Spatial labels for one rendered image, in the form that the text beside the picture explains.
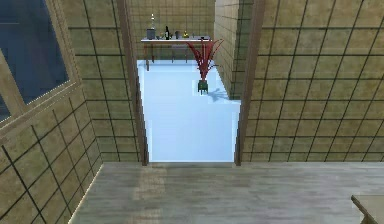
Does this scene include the red leaf house plant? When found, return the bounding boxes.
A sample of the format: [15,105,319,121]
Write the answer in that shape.
[186,38,225,94]

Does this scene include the white top wooden table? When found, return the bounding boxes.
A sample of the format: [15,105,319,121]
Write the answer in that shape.
[140,35,213,72]

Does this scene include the dark glass window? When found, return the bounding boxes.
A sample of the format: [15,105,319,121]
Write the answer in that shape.
[0,0,83,129]

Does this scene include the tan table corner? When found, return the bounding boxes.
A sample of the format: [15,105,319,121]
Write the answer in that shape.
[350,194,384,224]

